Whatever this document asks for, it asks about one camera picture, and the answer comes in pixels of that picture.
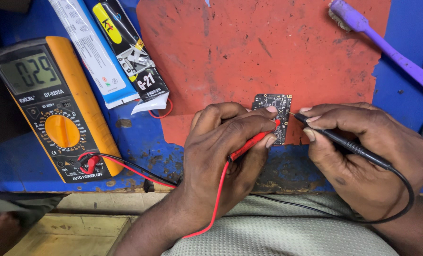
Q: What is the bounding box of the red multimeter test lead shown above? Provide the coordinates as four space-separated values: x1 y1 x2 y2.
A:
77 119 282 239

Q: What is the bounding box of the person's right hand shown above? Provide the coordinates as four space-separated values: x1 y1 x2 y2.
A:
300 102 423 223

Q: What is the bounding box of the black and yellow glue tube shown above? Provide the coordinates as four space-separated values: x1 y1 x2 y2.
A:
92 0 171 115

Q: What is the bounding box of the black multimeter test lead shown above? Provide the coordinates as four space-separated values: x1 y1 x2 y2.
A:
86 111 415 225

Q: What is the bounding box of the person's left hand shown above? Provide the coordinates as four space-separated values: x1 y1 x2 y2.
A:
177 102 281 225

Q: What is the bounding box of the small black circuit board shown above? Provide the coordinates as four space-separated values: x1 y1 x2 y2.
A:
251 93 293 146

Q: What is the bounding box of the red rubber band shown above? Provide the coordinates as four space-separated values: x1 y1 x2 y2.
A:
135 98 174 119

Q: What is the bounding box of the worn red rubber mat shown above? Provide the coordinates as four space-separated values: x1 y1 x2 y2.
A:
136 0 392 147

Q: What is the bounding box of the dark grey cloth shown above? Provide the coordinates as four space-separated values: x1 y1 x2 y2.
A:
0 188 68 232

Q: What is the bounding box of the yellow and black digital multimeter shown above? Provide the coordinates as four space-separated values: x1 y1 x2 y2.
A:
0 36 124 184

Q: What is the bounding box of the person's grey waffle shirt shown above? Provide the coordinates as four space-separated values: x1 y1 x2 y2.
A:
161 193 401 256

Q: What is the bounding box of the blue work mat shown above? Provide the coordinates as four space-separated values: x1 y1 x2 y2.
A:
0 0 423 195

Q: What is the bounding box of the purple toothbrush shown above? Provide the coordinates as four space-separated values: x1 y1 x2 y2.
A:
327 0 423 100

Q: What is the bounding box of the white and blue adhesive tube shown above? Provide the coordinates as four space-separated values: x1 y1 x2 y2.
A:
48 0 141 110

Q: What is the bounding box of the wooden drawer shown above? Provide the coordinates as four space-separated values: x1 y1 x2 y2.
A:
3 212 138 256

